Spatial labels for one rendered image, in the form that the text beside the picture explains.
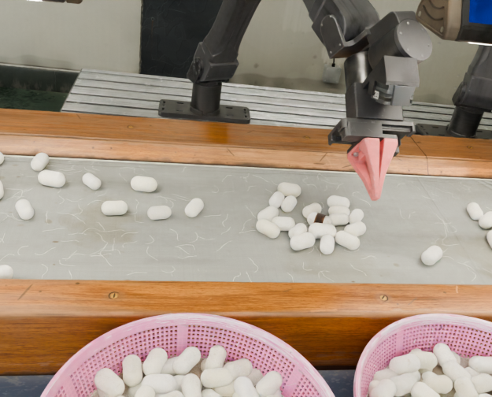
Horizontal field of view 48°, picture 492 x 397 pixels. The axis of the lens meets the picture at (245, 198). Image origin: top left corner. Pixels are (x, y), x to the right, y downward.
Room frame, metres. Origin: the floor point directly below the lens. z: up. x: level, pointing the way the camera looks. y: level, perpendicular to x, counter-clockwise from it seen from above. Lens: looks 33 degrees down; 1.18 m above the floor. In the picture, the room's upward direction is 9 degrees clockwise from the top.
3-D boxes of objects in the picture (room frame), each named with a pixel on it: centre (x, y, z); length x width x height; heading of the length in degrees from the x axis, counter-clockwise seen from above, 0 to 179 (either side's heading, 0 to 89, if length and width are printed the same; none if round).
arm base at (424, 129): (1.21, -0.47, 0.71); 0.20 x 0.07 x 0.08; 99
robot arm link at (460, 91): (1.20, -0.48, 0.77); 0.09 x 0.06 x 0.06; 85
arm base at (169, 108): (1.12, 0.12, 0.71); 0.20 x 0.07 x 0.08; 99
